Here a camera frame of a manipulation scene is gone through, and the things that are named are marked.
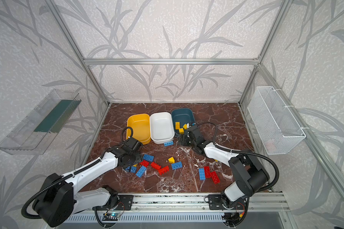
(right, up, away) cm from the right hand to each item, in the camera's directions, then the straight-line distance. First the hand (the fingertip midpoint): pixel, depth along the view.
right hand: (182, 133), depth 91 cm
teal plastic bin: (+2, +11, +20) cm, 23 cm away
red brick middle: (-16, -18, -7) cm, 25 cm away
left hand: (-26, -13, -5) cm, 30 cm away
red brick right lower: (+18, -24, -11) cm, 32 cm away
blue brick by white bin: (-9, -7, +3) cm, 12 cm away
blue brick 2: (-25, -21, -9) cm, 33 cm away
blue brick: (-22, -15, -2) cm, 27 cm away
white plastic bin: (-16, +3, +13) cm, 20 cm away
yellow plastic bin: (-31, +5, +13) cm, 34 cm away
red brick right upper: (+15, -22, -8) cm, 27 cm away
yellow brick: (-1, +1, +8) cm, 8 cm away
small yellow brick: (-7, -16, -4) cm, 18 cm away
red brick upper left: (-23, -18, -5) cm, 30 cm away
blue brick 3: (-4, -19, -5) cm, 20 cm away
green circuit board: (-37, -39, -20) cm, 57 cm away
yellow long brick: (-4, +4, +13) cm, 14 cm away
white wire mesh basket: (+41, +8, -28) cm, 51 cm away
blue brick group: (+11, -22, -9) cm, 26 cm away
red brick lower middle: (-11, -20, -9) cm, 25 cm away
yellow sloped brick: (+2, +4, +13) cm, 14 cm away
